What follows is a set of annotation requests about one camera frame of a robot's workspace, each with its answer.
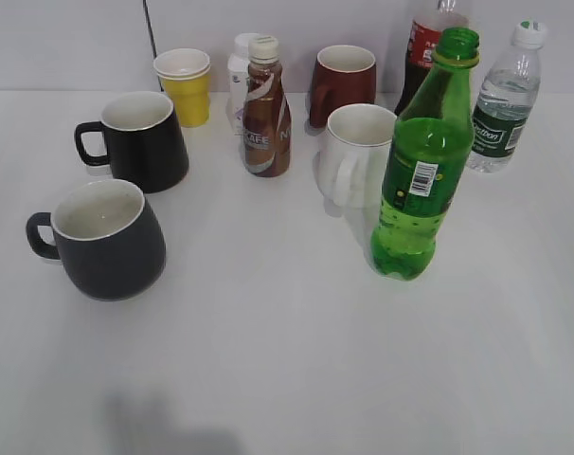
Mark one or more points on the brown coffee drink bottle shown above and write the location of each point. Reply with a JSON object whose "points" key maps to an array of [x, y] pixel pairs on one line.
{"points": [[266, 124]]}

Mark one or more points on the black ceramic mug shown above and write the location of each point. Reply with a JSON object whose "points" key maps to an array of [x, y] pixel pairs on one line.
{"points": [[143, 141]]}

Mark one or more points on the white plastic bottle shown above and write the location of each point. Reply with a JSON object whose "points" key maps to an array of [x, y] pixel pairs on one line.
{"points": [[237, 70]]}

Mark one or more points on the dark grey ceramic mug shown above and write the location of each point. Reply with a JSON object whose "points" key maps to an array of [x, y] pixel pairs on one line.
{"points": [[106, 236]]}

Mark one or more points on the dark red ceramic mug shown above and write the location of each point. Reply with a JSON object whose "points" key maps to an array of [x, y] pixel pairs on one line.
{"points": [[343, 74]]}

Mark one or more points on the clear water bottle green label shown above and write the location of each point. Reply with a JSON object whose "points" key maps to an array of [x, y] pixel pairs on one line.
{"points": [[506, 98]]}

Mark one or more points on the cola bottle red label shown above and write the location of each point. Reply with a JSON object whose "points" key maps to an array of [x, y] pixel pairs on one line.
{"points": [[428, 23]]}

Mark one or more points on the green plastic bottle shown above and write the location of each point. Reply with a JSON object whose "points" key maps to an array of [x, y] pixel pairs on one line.
{"points": [[432, 140]]}

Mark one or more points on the white ceramic mug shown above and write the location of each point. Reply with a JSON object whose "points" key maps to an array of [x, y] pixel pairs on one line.
{"points": [[353, 154]]}

